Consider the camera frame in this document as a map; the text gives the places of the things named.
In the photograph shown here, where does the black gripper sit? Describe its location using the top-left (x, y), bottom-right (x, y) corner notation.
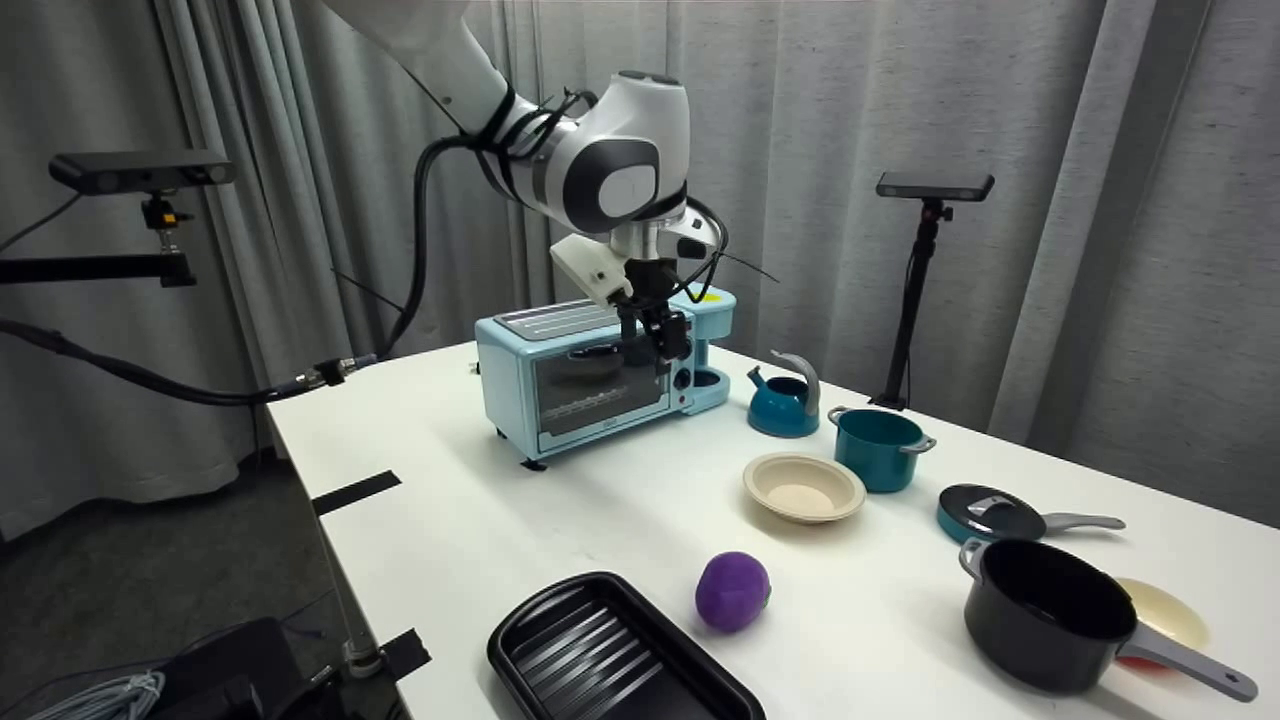
top-left (618, 261), bottom-right (693, 367)

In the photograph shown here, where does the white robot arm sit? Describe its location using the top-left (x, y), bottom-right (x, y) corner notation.
top-left (325, 0), bottom-right (716, 361)

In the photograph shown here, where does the light blue toaster oven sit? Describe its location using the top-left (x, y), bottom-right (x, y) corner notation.
top-left (478, 289), bottom-right (736, 468)

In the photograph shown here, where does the beige shallow bowl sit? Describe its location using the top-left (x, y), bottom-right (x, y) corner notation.
top-left (744, 456), bottom-right (866, 522)

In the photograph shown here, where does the teal toy pot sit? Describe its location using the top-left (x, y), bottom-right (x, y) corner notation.
top-left (828, 407), bottom-right (935, 491)

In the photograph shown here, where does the purple toy egg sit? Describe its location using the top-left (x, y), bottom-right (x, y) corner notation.
top-left (695, 553), bottom-right (772, 631)

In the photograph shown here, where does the black grill tray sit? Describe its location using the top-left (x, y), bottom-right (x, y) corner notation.
top-left (488, 571), bottom-right (765, 720)

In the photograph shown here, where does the black saucepan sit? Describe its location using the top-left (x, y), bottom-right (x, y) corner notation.
top-left (961, 539), bottom-right (1261, 702)

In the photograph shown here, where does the yellow plate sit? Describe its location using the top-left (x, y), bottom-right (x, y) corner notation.
top-left (1120, 577), bottom-right (1214, 651)

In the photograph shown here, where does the black camera stand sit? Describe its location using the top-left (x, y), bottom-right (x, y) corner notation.
top-left (878, 171), bottom-right (997, 407)

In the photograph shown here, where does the left camera on arm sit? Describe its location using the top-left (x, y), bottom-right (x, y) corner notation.
top-left (0, 146), bottom-right (233, 289)

